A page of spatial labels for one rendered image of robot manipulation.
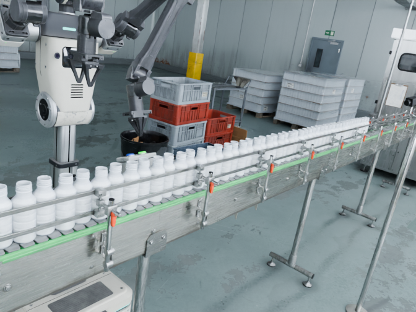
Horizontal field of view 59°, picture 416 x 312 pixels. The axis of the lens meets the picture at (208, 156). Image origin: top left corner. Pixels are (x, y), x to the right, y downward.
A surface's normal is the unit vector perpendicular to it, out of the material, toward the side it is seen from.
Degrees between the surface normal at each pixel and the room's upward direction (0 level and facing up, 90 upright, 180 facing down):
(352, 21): 90
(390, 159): 90
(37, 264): 90
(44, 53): 90
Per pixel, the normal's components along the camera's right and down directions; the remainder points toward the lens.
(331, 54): -0.65, 0.14
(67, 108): 0.75, 0.31
